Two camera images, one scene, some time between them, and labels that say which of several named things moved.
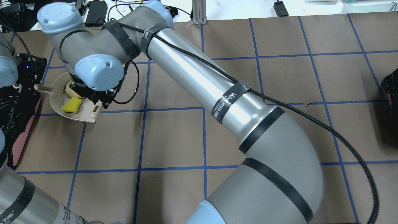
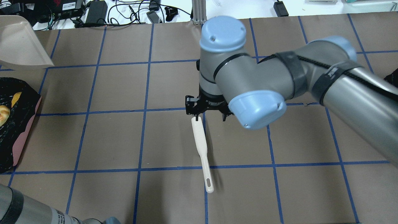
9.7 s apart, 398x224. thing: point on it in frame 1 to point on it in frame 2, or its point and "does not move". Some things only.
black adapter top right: (280, 9) does not move
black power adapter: (97, 13) does not move
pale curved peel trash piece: (69, 92) to (15, 98)
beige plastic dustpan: (88, 110) to (19, 44)
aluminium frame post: (199, 12) does not move
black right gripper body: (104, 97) to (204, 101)
